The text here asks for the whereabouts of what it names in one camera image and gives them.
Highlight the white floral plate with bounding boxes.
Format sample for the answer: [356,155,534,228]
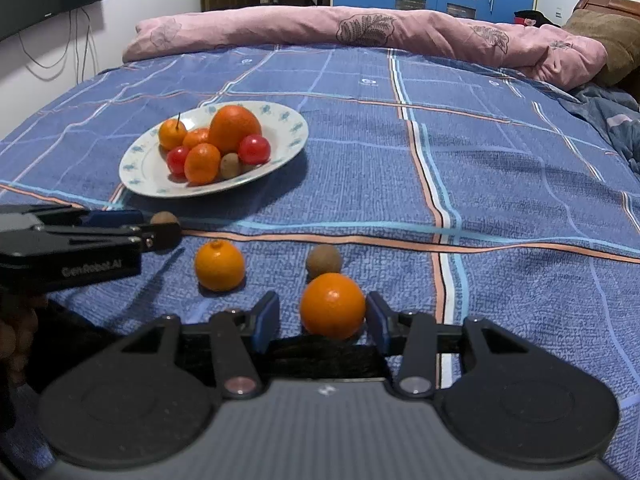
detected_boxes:
[119,101,309,198]

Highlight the wooden headboard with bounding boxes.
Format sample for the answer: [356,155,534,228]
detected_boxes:
[574,0,640,20]

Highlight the brown longan on bed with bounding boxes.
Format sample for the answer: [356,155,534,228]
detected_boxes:
[305,244,343,280]

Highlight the dark blue blanket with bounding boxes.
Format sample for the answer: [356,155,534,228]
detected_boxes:
[560,84,640,176]

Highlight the pink folded quilt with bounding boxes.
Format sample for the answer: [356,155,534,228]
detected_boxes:
[122,6,608,90]

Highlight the left operator hand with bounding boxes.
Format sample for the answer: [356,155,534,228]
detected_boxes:
[1,296,47,387]

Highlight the orange mandarin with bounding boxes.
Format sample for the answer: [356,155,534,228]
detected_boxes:
[194,240,245,292]
[299,273,366,340]

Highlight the brown pillow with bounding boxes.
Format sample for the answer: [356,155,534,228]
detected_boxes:
[562,9,640,87]

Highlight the large orange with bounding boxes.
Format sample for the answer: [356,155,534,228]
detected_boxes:
[208,105,262,155]

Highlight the blue plaid bedsheet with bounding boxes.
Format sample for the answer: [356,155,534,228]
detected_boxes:
[1,47,639,479]

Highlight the hanging television cables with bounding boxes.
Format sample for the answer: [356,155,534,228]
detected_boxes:
[16,6,101,84]

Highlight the black and red bag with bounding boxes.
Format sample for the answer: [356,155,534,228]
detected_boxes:
[514,10,558,28]

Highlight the mandarin front on plate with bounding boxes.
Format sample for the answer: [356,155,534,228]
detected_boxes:
[184,143,221,185]

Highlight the brown longan on plate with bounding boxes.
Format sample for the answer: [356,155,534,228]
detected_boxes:
[219,153,243,180]

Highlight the orange mandarin on bed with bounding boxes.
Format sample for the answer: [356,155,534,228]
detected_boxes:
[194,240,245,292]

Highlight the yellow-orange fruit with stem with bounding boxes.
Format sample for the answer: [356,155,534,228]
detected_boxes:
[157,115,188,152]

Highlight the small mandarin behind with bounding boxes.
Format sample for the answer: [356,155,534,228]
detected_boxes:
[182,127,209,150]

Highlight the small brown longan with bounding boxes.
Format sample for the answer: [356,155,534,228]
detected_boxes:
[150,211,180,224]

